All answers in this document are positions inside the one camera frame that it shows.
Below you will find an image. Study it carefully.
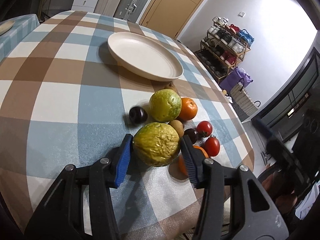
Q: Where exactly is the red tomato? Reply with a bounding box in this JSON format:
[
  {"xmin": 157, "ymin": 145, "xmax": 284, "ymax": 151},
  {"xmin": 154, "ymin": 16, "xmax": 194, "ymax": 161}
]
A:
[
  {"xmin": 204, "ymin": 136, "xmax": 220, "ymax": 157},
  {"xmin": 196, "ymin": 121, "xmax": 213, "ymax": 138}
]

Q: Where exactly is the orange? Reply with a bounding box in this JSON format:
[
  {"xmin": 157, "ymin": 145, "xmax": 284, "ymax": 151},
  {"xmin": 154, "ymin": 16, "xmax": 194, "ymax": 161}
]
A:
[
  {"xmin": 178, "ymin": 98, "xmax": 198, "ymax": 121},
  {"xmin": 178, "ymin": 145, "xmax": 209, "ymax": 176}
]

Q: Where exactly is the dark purple plum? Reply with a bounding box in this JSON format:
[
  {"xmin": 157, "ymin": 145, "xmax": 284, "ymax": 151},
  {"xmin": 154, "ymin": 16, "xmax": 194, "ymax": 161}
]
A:
[
  {"xmin": 129, "ymin": 106, "xmax": 148, "ymax": 125},
  {"xmin": 184, "ymin": 128, "xmax": 199, "ymax": 144}
]

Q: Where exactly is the wrinkled yellow-green guava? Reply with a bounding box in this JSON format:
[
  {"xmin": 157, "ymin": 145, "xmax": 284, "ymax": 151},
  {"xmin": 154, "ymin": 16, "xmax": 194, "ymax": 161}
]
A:
[{"xmin": 133, "ymin": 122, "xmax": 180, "ymax": 167}]

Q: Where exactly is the brown kiwi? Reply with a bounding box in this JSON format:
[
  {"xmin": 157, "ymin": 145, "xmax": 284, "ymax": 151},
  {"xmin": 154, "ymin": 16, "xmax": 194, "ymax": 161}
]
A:
[
  {"xmin": 169, "ymin": 120, "xmax": 184, "ymax": 138},
  {"xmin": 164, "ymin": 82, "xmax": 178, "ymax": 94}
]

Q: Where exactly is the smooth green guava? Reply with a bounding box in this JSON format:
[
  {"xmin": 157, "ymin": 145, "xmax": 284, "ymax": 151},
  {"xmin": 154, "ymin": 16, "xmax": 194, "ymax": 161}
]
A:
[{"xmin": 149, "ymin": 89, "xmax": 182, "ymax": 122}]

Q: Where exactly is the woven striped basket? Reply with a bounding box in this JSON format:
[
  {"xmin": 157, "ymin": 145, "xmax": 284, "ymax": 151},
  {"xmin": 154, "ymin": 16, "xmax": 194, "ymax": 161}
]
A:
[{"xmin": 230, "ymin": 78, "xmax": 261, "ymax": 122}]

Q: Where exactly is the purple bag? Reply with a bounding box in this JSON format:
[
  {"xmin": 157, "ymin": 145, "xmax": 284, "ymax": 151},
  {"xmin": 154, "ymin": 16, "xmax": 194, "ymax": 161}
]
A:
[{"xmin": 219, "ymin": 67, "xmax": 253, "ymax": 92}]

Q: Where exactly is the checkered tablecloth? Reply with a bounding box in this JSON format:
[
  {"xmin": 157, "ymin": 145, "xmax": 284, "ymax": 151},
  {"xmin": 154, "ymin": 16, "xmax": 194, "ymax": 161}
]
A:
[{"xmin": 1, "ymin": 11, "xmax": 254, "ymax": 229}]

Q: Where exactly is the wooden shoe rack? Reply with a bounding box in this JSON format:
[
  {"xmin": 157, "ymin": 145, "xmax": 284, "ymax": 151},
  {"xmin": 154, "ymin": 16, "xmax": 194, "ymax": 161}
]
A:
[{"xmin": 195, "ymin": 22, "xmax": 254, "ymax": 83}]

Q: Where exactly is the cream round plate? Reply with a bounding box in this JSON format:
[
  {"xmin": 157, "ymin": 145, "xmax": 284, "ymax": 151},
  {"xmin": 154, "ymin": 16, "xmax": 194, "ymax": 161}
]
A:
[{"xmin": 107, "ymin": 32, "xmax": 184, "ymax": 82}]

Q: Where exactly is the side table blue checkered cloth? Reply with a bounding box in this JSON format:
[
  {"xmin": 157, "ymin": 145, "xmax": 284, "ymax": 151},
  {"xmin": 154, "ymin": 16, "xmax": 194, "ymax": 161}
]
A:
[{"xmin": 1, "ymin": 14, "xmax": 41, "ymax": 61}]

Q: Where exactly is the wooden door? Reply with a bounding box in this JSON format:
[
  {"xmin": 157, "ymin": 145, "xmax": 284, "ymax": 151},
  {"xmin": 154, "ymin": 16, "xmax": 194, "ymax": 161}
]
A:
[{"xmin": 137, "ymin": 0, "xmax": 204, "ymax": 38}]

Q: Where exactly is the small beige plate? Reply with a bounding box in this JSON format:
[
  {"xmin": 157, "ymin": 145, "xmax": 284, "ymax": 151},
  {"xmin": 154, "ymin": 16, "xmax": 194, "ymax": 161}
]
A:
[{"xmin": 0, "ymin": 20, "xmax": 15, "ymax": 35}]

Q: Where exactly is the silver suitcase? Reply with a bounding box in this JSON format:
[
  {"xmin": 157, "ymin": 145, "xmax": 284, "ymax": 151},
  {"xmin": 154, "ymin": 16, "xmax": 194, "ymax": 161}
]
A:
[{"xmin": 114, "ymin": 0, "xmax": 148, "ymax": 23}]

